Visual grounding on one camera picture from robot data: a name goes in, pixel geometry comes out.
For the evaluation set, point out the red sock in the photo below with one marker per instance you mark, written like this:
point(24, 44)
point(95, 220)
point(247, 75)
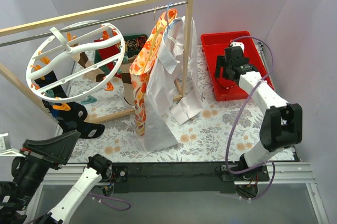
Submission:
point(107, 53)
point(225, 83)

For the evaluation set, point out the red sock front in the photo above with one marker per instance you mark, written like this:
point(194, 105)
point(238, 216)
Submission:
point(225, 83)

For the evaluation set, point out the white round clip hanger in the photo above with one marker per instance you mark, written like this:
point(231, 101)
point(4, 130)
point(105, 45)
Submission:
point(55, 49)

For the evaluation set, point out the orange floral dress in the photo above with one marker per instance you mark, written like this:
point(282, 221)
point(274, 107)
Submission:
point(141, 68)

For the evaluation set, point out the black base bar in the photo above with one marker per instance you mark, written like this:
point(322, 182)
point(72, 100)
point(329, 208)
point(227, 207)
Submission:
point(170, 177)

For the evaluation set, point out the wooden clothes rack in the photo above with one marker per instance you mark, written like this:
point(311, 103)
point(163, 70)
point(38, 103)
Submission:
point(6, 73)

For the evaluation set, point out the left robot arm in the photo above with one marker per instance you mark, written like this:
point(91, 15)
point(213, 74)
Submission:
point(29, 199)

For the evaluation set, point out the red plastic tray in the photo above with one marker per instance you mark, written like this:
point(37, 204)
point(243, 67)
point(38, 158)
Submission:
point(214, 45)

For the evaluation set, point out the red sock rear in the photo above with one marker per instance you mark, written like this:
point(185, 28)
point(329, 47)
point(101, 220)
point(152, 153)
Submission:
point(107, 53)

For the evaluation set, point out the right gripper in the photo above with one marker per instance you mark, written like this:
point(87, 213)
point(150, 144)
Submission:
point(226, 67)

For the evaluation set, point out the teal clothes clip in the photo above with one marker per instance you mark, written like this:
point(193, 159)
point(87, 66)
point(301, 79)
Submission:
point(88, 100)

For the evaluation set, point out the green compartment box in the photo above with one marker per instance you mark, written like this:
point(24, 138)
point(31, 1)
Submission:
point(134, 44)

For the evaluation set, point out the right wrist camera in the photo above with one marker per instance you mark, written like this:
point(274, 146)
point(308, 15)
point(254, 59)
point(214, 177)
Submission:
point(237, 44)

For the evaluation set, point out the floral table mat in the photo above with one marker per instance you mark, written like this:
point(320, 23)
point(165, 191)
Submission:
point(222, 130)

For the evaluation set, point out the white shirt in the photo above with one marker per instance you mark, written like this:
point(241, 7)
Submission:
point(160, 90)

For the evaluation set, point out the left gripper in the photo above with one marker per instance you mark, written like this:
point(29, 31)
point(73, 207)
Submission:
point(38, 158)

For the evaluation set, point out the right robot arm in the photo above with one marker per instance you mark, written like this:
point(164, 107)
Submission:
point(281, 127)

